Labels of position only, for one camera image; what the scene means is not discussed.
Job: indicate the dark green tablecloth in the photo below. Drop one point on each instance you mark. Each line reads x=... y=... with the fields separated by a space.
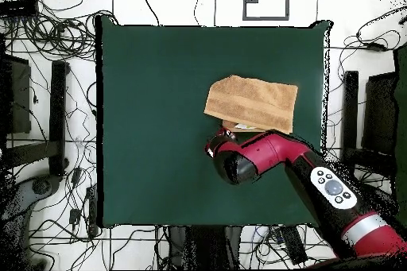
x=159 y=77

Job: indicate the grey square floor frame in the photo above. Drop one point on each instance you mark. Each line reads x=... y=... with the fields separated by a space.
x=266 y=17

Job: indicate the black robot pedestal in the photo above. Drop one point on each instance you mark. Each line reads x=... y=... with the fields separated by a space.
x=206 y=245

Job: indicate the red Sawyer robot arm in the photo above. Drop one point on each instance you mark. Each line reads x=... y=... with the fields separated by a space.
x=267 y=153

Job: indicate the black power adapter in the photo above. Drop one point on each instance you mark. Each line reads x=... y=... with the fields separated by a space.
x=77 y=176
x=75 y=216

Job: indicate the dark green cloth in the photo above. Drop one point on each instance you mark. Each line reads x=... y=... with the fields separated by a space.
x=401 y=124

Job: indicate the black metal stand frame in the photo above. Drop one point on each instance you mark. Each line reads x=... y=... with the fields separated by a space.
x=349 y=109
x=58 y=109

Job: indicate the dark rectangular panel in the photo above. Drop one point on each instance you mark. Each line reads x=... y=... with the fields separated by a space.
x=19 y=93
x=380 y=115

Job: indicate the black power strip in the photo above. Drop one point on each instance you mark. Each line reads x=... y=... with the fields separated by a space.
x=92 y=210
x=294 y=245

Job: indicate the black switch box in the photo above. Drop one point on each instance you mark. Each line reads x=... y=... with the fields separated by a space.
x=19 y=8

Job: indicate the dark office chair base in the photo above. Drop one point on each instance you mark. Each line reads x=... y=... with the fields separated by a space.
x=38 y=186

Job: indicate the orange terry towel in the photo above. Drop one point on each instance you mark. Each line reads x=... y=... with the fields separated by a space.
x=251 y=102

